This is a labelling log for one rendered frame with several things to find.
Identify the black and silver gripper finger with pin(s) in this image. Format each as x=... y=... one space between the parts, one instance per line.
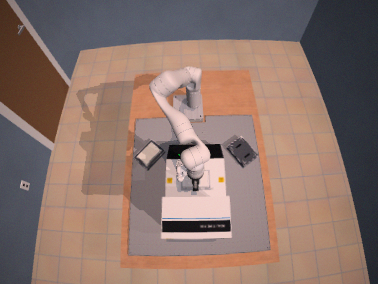
x=195 y=188

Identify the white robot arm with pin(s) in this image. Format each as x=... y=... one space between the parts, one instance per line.
x=163 y=86

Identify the black rectangular frame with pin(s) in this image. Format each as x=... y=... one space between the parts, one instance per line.
x=242 y=151

